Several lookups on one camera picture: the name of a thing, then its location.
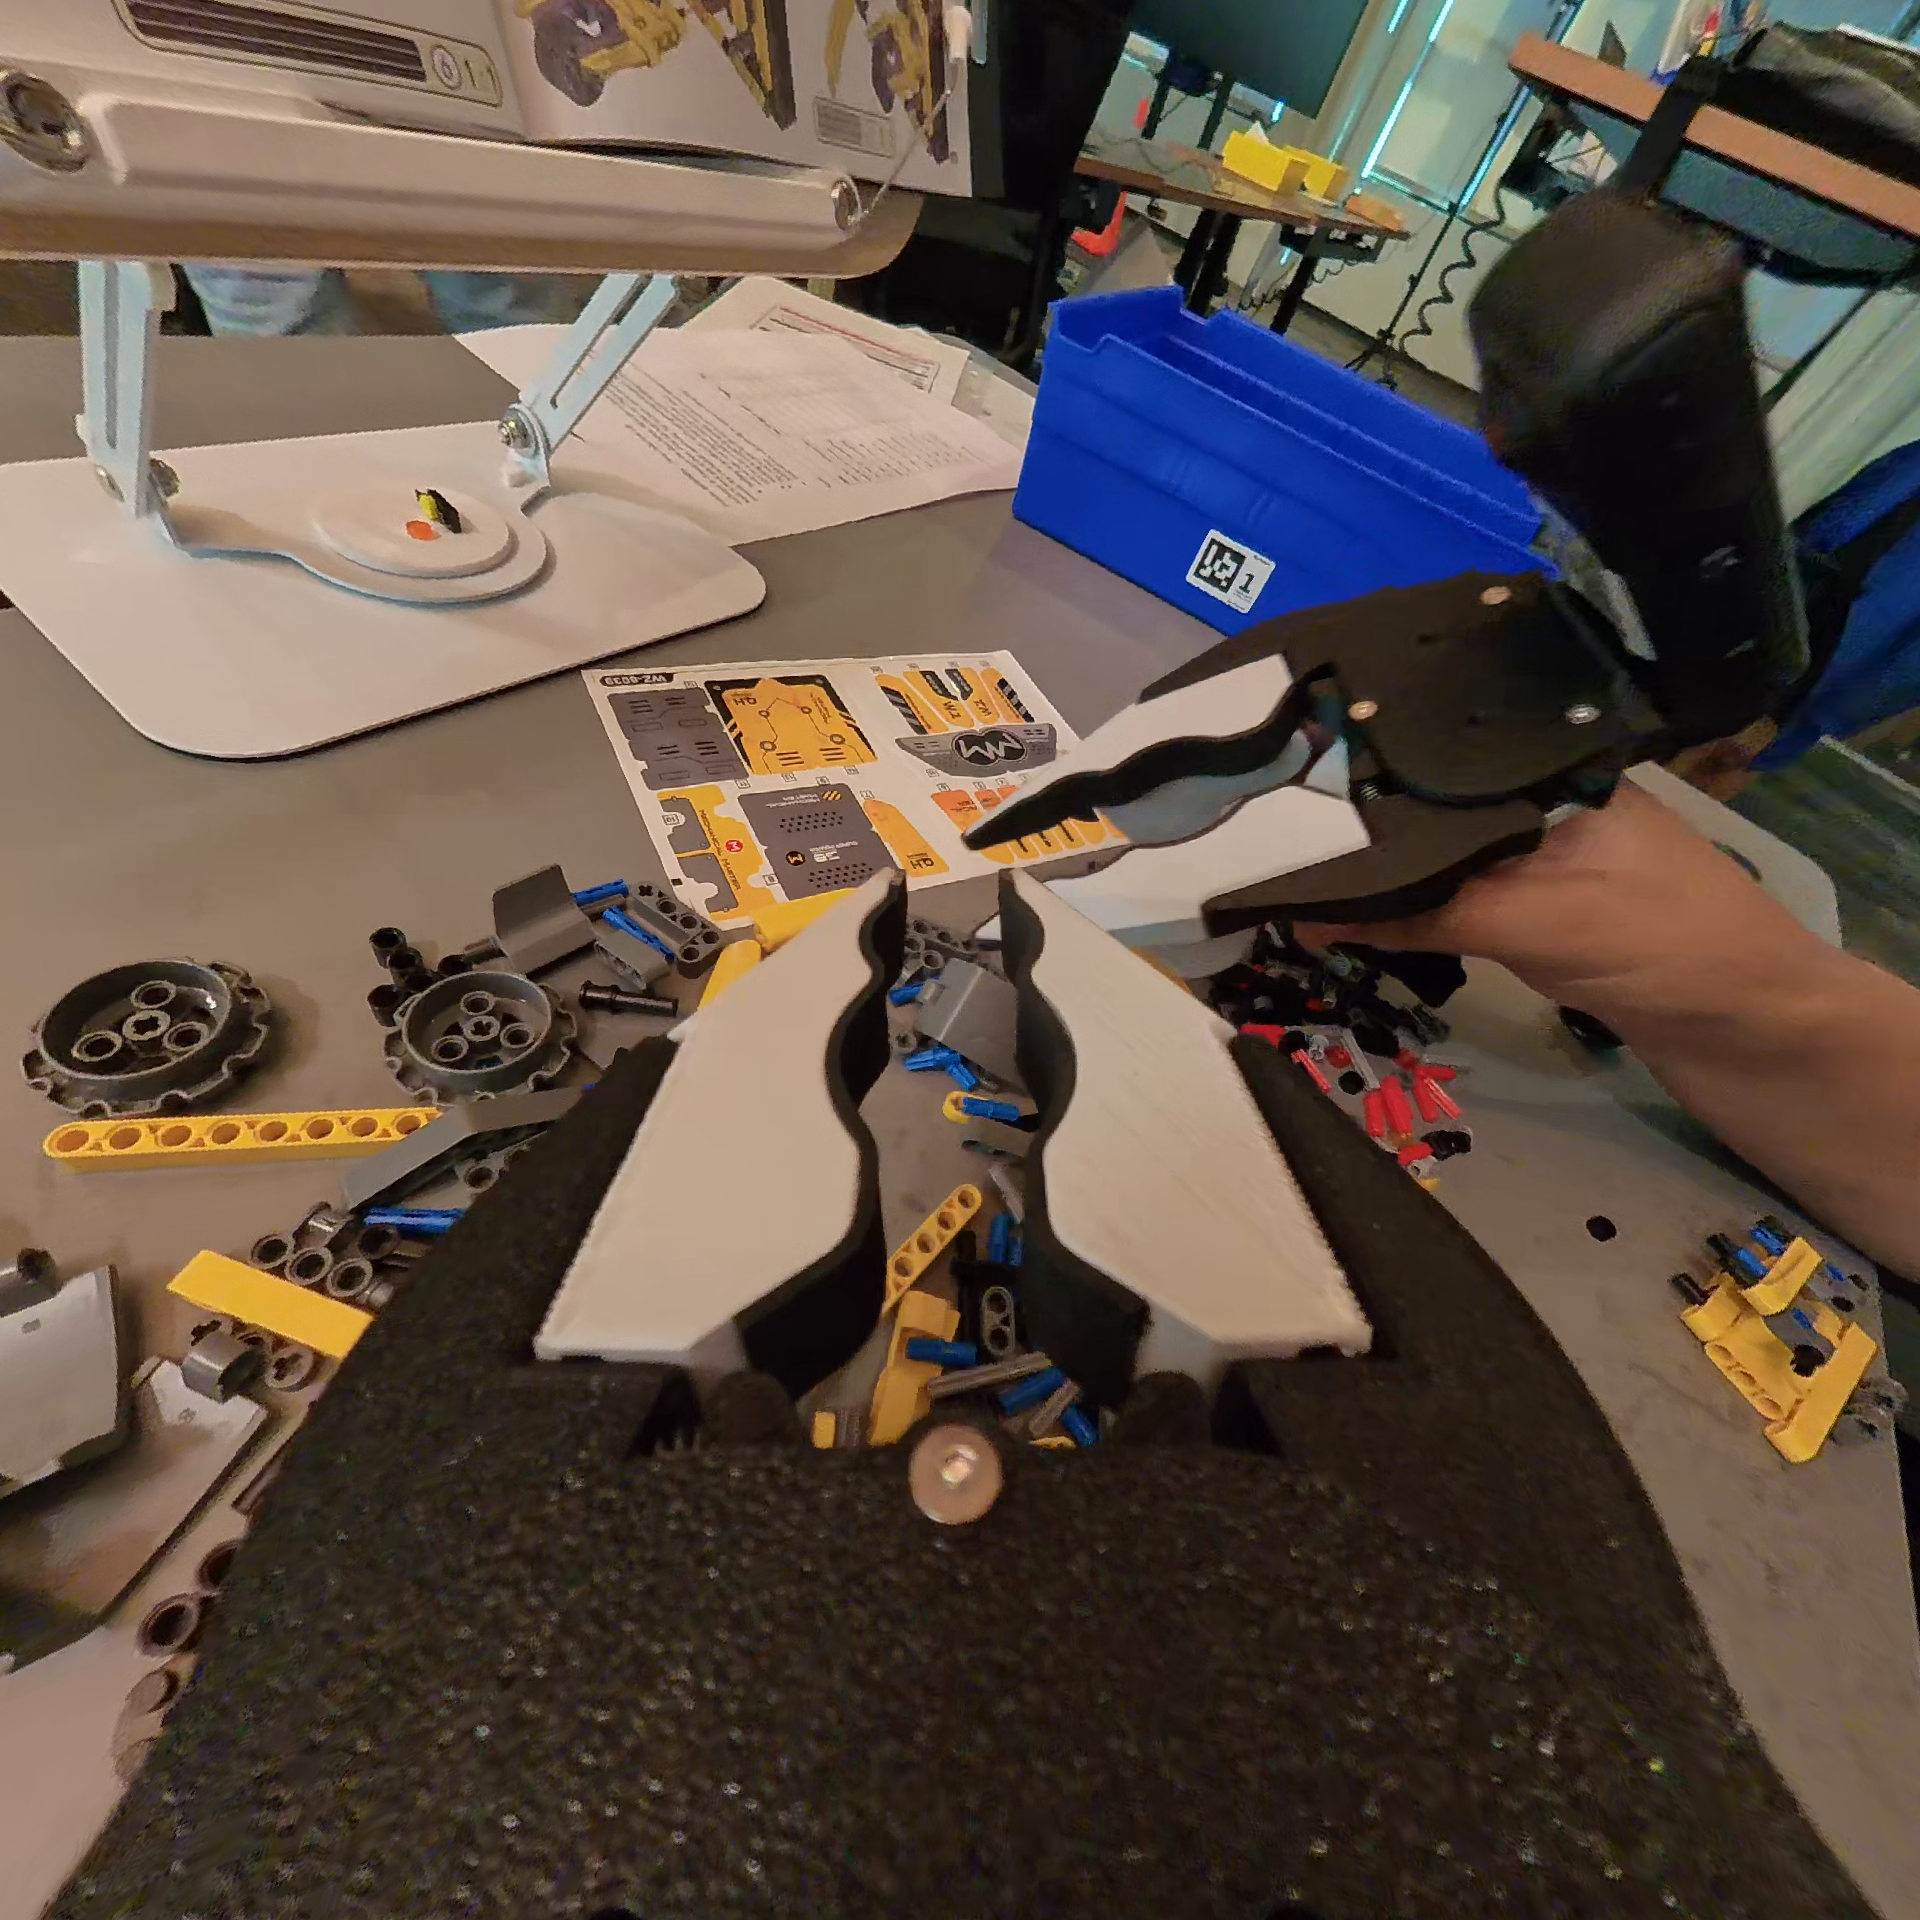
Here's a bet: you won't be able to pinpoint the pile of building brick pieces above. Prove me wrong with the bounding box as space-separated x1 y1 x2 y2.
0 862 1479 1727

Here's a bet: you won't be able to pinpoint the yellow brick assembly blue pins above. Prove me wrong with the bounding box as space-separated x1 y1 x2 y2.
1667 1218 1895 1467

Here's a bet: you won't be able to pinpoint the blue jacket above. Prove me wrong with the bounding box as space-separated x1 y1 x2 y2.
1783 442 1920 773

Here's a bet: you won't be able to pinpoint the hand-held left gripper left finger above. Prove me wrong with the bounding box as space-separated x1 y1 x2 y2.
531 869 907 1374

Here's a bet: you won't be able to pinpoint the dark grey sprocket wheel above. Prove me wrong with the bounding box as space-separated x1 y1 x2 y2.
18 955 279 1122
377 966 589 1115

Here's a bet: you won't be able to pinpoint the grey curved panel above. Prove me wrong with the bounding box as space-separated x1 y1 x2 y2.
0 1247 139 1506

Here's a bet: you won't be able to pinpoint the person's right forearm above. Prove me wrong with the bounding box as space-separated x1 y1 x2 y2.
1560 899 1920 1300

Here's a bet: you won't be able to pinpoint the instruction booklet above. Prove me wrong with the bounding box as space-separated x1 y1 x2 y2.
119 0 980 200

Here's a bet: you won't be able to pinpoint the white-tipped page holder wire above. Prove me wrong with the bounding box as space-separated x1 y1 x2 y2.
851 0 980 204

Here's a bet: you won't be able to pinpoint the long yellow holed beam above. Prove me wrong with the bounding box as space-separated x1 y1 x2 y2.
39 1104 447 1175

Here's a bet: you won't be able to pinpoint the wooden background desk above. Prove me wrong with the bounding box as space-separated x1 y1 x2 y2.
1506 29 1920 280
1068 141 1416 336

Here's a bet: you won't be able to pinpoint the white printed paper sheet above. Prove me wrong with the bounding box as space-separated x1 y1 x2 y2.
454 274 970 395
596 318 1040 546

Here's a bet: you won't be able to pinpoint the yellow sloped panel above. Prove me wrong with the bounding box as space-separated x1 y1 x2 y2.
164 1247 377 1362

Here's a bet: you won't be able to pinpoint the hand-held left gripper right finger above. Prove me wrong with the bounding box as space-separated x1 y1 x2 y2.
995 865 1378 1410

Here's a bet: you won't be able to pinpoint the yellow grey sticker sheet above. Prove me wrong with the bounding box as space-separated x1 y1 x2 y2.
582 647 1130 920

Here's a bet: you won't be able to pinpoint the person's right hand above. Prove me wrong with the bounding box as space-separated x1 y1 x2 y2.
1291 775 1779 1060

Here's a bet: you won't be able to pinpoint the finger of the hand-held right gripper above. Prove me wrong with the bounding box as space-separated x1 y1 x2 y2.
960 651 1321 869
1050 742 1398 980

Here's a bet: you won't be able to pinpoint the blue plastic bin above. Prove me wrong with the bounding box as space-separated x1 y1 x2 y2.
1011 283 1572 643

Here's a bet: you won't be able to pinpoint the black monitor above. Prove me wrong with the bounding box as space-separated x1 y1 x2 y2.
1123 0 1378 122

